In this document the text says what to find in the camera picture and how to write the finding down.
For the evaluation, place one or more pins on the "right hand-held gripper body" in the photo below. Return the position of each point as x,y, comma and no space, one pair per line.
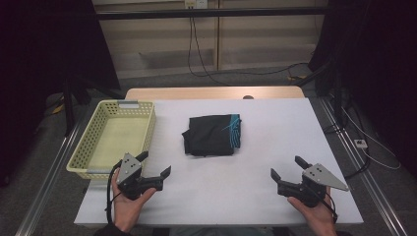
314,183

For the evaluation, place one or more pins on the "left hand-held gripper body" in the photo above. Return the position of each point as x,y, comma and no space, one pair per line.
129,170

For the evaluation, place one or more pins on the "pale yellow plastic basket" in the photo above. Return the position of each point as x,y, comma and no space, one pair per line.
113,141

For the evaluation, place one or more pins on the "black shorts with blue stripes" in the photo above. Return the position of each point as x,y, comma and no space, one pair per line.
211,136

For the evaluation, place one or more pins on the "person's right hand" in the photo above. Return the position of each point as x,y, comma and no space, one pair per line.
316,218

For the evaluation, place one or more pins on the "person's left hand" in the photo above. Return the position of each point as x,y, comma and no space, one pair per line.
126,209

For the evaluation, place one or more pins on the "white table mat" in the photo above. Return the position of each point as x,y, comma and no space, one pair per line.
229,190

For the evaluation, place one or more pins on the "white power strip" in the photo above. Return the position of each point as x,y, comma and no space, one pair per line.
360,143

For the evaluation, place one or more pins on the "black metal stand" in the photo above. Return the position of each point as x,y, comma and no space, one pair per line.
336,98

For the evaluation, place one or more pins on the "black tripod stand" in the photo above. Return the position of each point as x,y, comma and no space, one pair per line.
69,108

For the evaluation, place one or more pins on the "wooden table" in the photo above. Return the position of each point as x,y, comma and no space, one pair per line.
203,92

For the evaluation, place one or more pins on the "yellow tape piece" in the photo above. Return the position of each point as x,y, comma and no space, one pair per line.
58,109

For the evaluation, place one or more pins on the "black curtain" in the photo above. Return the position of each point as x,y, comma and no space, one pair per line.
49,65
377,65

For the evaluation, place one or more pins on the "black horizontal metal bar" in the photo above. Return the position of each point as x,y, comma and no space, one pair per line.
209,13

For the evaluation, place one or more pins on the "metal floor rail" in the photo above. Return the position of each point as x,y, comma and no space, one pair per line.
46,183
364,173

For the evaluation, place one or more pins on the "white wall socket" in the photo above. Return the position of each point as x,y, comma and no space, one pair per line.
196,3

